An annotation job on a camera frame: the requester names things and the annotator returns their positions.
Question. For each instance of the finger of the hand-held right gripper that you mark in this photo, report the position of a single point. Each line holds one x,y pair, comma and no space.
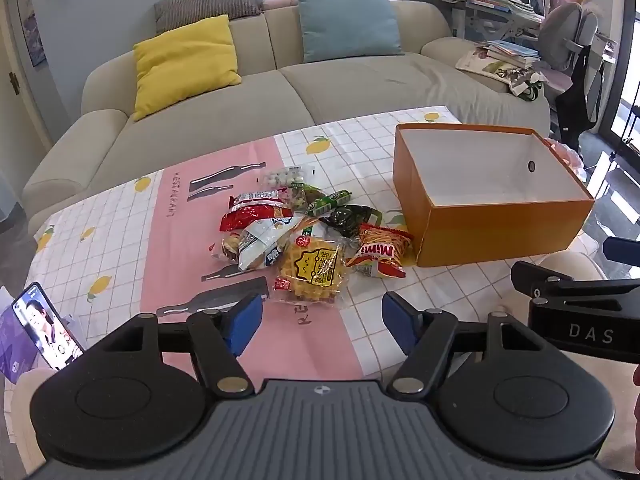
622,250
555,280

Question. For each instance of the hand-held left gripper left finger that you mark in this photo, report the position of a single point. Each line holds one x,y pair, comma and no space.
245,322

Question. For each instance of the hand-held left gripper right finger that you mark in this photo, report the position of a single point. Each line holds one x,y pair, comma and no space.
400,322

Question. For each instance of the orange cardboard box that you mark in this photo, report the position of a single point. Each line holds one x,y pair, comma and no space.
500,230

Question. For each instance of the red white stick snack packet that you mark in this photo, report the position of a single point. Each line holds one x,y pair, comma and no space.
380,250

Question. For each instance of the white blue bread packet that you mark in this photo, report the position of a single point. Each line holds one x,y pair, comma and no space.
260,247

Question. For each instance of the yellow waffle packet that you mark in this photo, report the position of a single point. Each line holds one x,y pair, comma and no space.
312,267

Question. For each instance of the dark green snack packet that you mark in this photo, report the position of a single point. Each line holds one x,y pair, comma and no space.
347,217

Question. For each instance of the long green snack packet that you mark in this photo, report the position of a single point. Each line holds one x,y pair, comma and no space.
327,203

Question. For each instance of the clear brown green snack packet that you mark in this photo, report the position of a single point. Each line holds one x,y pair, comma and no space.
302,195

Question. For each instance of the clear quail egg packet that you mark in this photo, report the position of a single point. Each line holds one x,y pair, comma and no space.
282,176

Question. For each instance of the black hanging bag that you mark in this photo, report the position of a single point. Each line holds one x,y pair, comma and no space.
577,105

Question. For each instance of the smartphone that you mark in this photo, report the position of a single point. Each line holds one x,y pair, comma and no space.
47,327

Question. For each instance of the grey desk chair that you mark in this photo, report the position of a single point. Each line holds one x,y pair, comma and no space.
565,40

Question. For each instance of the stack of books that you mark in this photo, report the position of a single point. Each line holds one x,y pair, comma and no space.
512,52

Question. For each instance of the beige sofa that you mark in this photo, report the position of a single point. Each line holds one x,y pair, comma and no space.
350,85

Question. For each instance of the yellow pillow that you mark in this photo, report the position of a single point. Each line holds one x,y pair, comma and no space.
185,65

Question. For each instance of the cluttered desk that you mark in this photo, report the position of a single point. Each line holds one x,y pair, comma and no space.
490,0

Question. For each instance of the light blue pillow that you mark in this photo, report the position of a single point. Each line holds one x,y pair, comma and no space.
347,22

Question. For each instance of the grey striped pillow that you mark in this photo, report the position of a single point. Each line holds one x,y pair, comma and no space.
205,5

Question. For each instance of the pink pillow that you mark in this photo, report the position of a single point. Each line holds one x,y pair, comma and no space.
277,2

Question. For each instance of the wall poster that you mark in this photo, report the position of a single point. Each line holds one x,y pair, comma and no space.
31,25

